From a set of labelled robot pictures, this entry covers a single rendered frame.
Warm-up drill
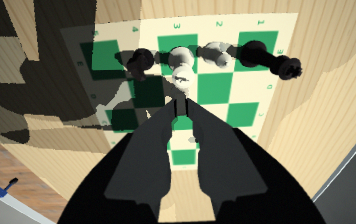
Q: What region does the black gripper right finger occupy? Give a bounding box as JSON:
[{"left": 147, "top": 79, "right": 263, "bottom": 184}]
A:
[{"left": 185, "top": 98, "right": 326, "bottom": 224}]

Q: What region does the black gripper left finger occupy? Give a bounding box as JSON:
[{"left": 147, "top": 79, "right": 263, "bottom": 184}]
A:
[{"left": 57, "top": 99, "right": 177, "bottom": 224}]

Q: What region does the green and cream chessboard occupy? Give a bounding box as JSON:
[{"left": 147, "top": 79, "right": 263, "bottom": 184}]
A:
[{"left": 60, "top": 13, "right": 298, "bottom": 171}]

